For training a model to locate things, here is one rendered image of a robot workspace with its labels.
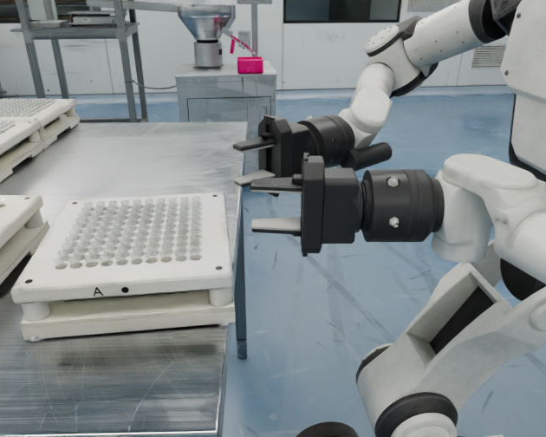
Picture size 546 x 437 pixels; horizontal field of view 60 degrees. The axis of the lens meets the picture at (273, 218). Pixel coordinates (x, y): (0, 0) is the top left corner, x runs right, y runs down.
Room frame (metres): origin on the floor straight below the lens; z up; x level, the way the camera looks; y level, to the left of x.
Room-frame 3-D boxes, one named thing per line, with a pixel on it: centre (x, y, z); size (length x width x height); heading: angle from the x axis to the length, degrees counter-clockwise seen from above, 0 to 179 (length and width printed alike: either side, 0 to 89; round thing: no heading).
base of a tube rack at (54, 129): (1.26, 0.70, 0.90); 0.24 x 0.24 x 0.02; 1
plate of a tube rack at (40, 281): (0.56, 0.18, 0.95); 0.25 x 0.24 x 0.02; 7
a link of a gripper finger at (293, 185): (0.52, 0.00, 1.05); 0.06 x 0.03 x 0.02; 89
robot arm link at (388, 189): (0.52, -0.09, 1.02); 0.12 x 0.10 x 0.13; 89
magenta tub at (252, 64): (3.06, 0.14, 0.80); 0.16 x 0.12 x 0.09; 96
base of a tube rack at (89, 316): (0.56, 0.18, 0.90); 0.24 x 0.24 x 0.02; 7
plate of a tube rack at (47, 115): (1.26, 0.70, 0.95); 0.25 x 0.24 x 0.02; 1
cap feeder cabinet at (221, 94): (3.24, 0.31, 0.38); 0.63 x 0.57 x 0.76; 96
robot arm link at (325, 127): (0.74, -0.04, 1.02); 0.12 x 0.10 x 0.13; 130
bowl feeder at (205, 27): (3.29, 0.37, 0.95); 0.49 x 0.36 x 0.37; 96
